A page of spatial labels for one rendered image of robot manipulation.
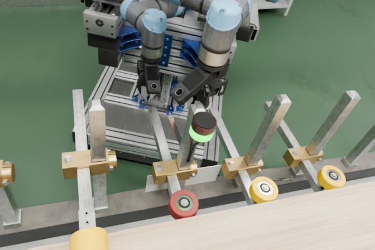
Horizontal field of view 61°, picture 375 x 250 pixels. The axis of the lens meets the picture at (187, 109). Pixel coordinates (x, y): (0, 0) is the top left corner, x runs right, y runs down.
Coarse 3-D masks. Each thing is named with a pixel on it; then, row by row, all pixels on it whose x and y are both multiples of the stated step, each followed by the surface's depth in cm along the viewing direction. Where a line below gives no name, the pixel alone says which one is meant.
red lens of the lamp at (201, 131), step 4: (192, 120) 78; (216, 120) 78; (192, 124) 77; (216, 124) 77; (192, 128) 78; (196, 128) 76; (200, 128) 75; (204, 128) 76; (212, 128) 76; (196, 132) 77; (200, 132) 76; (204, 132) 76; (208, 132) 76; (212, 132) 78
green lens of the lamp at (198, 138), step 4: (192, 132) 78; (192, 136) 79; (196, 136) 78; (200, 136) 77; (204, 136) 77; (208, 136) 78; (196, 140) 79; (200, 140) 78; (204, 140) 78; (208, 140) 79
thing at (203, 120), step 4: (200, 112) 79; (204, 112) 79; (196, 116) 78; (200, 116) 78; (204, 116) 78; (208, 116) 78; (212, 116) 79; (196, 120) 77; (200, 120) 77; (204, 120) 77; (208, 120) 78; (212, 120) 78; (196, 124) 76; (200, 124) 76; (204, 124) 76; (208, 124) 76; (212, 124) 77; (208, 128) 76; (196, 144) 84; (192, 148) 89; (192, 152) 90; (188, 160) 93
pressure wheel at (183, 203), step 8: (176, 192) 87; (184, 192) 88; (176, 200) 86; (184, 200) 85; (192, 200) 87; (176, 208) 84; (184, 208) 85; (192, 208) 85; (176, 216) 84; (184, 216) 83; (192, 216) 84
